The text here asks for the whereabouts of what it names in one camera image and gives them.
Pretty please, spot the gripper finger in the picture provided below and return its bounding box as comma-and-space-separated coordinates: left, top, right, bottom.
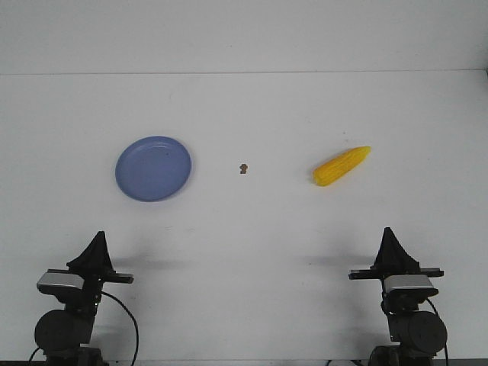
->
390, 229, 419, 268
373, 227, 390, 267
72, 231, 108, 269
103, 233, 114, 271

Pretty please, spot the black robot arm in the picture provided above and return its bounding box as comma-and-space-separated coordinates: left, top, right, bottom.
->
34, 231, 140, 365
348, 227, 448, 365

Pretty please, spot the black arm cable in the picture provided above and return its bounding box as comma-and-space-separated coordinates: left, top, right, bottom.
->
28, 291, 139, 363
425, 297, 450, 361

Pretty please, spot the blue round plate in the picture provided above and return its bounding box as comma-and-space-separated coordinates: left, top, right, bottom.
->
114, 136, 192, 202

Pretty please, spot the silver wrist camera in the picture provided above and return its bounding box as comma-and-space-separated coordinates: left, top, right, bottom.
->
384, 274, 438, 297
37, 271, 85, 295

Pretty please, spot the small brown table stain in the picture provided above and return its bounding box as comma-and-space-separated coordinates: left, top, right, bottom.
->
239, 163, 248, 175

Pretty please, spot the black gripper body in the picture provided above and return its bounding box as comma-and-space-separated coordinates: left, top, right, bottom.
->
68, 265, 134, 301
348, 268, 445, 301

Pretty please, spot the yellow corn cob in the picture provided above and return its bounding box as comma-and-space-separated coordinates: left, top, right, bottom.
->
312, 146, 371, 187

